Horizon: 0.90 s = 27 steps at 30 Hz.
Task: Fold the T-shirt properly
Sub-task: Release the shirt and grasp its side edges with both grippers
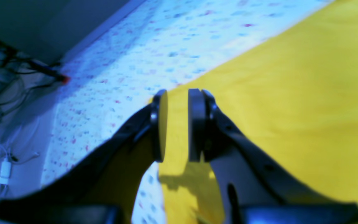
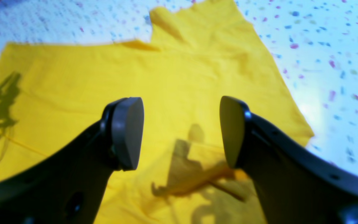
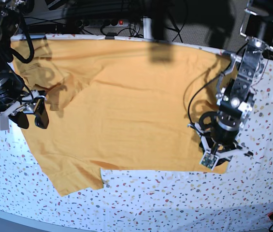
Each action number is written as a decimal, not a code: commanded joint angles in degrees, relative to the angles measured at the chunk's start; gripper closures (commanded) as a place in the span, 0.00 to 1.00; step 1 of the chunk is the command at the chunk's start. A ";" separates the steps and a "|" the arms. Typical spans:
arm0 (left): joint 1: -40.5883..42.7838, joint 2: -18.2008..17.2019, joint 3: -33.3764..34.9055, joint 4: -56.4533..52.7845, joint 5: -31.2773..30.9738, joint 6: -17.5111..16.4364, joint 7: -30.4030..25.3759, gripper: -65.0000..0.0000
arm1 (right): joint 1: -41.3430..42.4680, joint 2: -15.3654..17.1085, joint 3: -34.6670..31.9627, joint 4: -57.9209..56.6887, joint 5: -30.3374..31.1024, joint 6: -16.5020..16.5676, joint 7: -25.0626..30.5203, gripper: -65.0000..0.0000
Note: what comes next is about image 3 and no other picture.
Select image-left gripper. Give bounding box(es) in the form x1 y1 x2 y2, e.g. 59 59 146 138
0 82 49 129

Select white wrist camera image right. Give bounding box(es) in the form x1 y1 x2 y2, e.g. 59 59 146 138
200 152 219 170

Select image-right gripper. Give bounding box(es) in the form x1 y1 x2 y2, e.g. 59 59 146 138
187 111 253 160

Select white metal post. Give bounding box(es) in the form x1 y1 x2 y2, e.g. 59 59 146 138
143 17 153 40

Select black table clamp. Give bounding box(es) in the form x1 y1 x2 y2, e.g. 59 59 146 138
105 32 117 40

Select yellow T-shirt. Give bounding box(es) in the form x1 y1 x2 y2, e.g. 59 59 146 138
13 40 230 196

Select terrazzo patterned tablecloth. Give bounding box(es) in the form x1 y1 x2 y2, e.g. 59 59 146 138
0 60 273 232

